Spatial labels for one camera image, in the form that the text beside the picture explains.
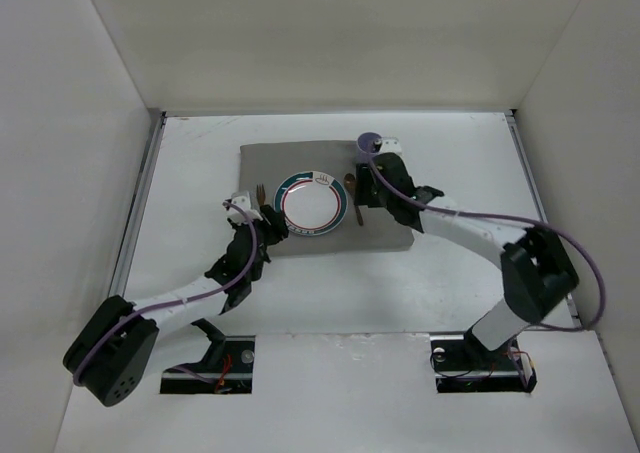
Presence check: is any brown wooden spoon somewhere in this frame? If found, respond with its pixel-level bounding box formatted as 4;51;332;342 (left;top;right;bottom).
343;173;364;227

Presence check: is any brown wooden fork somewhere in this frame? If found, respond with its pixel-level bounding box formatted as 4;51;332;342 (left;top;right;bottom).
256;184;266;209

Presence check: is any white plate green rim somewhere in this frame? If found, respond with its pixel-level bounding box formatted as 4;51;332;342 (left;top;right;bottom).
273;171;348;237

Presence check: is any lilac plastic cup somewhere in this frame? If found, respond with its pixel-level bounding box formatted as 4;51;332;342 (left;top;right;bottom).
355;132;381;164

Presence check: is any grey cloth placemat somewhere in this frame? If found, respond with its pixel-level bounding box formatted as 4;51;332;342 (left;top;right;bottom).
238;140;414;257

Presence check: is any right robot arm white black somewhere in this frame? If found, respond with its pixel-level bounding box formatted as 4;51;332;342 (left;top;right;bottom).
355;153;579;353

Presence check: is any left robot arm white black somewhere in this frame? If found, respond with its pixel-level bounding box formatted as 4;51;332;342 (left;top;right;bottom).
63;203;288;407

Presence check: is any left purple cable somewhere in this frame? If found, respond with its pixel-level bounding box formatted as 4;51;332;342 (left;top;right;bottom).
72;200;259;387

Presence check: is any purple cable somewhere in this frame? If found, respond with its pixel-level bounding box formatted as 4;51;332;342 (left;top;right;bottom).
72;200;259;387
367;137;607;333

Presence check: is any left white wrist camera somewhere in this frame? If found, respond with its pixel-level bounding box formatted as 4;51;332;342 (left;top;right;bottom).
224;190;263;225

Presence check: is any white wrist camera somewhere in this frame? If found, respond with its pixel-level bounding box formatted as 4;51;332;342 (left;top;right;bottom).
224;190;263;225
376;137;403;156

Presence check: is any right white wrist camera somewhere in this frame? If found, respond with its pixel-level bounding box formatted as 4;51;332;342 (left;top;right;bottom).
376;137;403;156

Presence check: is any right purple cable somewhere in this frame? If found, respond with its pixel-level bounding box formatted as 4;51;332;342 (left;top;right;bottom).
367;137;607;333

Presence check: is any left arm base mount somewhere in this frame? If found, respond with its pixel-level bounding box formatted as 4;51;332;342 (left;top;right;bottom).
159;319;256;395

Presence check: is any left aluminium table rail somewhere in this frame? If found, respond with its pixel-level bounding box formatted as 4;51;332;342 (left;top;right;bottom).
96;108;167;307

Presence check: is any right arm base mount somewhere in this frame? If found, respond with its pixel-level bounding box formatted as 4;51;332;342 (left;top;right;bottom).
429;334;538;394

